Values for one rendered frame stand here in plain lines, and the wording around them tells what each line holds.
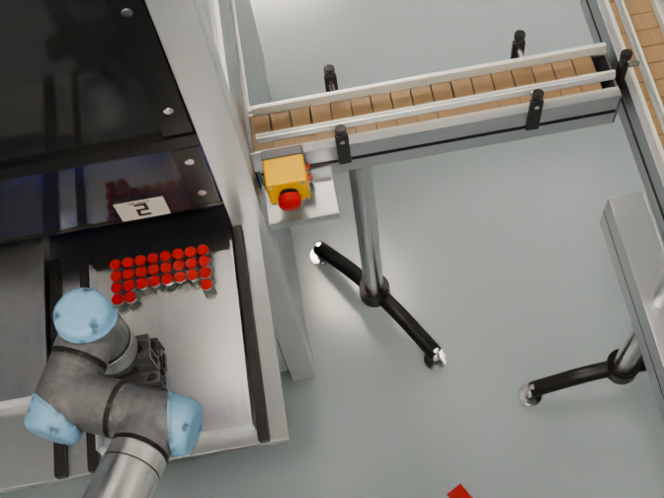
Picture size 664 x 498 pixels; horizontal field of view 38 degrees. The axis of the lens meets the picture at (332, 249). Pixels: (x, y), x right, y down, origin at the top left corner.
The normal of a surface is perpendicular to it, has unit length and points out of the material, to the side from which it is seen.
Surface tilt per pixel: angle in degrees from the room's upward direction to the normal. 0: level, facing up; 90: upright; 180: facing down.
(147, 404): 17
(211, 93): 90
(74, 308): 0
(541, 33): 0
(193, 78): 90
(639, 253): 0
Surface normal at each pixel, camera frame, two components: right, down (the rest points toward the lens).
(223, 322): -0.08, -0.43
